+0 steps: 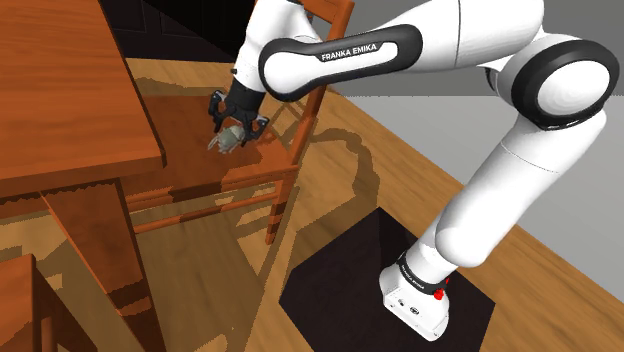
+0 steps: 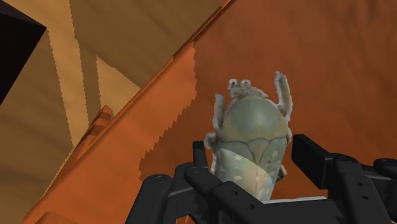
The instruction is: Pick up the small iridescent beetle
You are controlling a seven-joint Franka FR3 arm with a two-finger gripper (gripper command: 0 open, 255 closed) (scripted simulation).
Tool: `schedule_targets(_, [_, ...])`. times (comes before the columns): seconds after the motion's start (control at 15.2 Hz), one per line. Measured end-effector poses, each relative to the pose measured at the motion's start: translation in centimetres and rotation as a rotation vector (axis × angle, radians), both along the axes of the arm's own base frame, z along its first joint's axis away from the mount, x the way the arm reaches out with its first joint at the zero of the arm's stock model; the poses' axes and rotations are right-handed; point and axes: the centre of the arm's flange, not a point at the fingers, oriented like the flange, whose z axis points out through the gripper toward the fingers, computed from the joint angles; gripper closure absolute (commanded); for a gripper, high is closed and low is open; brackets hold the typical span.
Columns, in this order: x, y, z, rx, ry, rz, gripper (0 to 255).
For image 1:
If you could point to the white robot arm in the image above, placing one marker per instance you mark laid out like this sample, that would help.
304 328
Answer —
492 195

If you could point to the dark robot stand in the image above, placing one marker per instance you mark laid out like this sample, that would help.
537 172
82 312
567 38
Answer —
336 292

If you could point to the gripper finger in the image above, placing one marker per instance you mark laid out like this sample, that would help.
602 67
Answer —
217 109
257 124

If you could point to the brown wooden table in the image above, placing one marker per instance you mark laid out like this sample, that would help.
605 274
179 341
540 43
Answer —
58 73

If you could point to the small grey figure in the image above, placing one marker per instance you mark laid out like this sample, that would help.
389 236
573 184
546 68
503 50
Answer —
228 139

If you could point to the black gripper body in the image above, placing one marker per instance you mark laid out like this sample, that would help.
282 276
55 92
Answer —
242 102

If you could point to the brown wooden chair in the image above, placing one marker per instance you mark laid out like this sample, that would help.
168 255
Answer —
195 161
17 302

